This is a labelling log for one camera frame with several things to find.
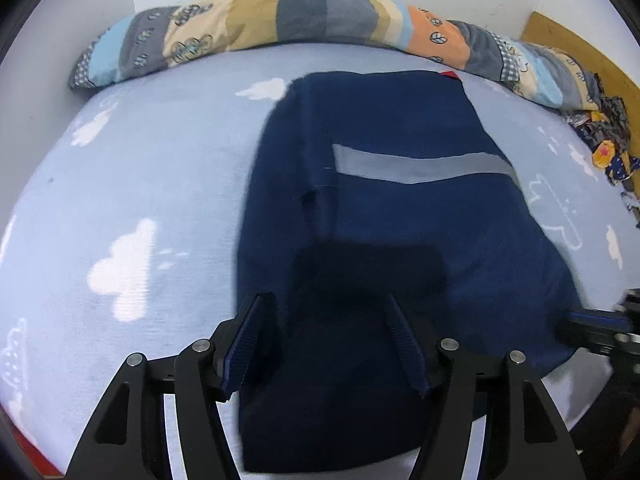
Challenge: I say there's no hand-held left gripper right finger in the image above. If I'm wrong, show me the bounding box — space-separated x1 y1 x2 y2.
384 292 588 480

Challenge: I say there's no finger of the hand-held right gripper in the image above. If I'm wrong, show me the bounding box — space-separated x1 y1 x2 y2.
559 307 625 350

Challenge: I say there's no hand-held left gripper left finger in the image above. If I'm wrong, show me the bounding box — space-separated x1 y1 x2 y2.
65 291 279 480

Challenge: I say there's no navy blue sweater grey stripe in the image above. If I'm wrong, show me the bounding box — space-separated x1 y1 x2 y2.
235 70 585 475

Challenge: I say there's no pile of colourful clothes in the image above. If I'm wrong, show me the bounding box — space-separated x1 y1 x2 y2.
562 95 640 221

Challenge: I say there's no light blue cloud-print bed sheet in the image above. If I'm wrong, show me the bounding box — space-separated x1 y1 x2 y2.
0 42 640 476

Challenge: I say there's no wooden headboard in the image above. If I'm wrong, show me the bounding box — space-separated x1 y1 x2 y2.
520 10 640 128

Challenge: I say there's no long patchwork pillow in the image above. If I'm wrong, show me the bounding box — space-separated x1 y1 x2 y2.
67 0 608 111

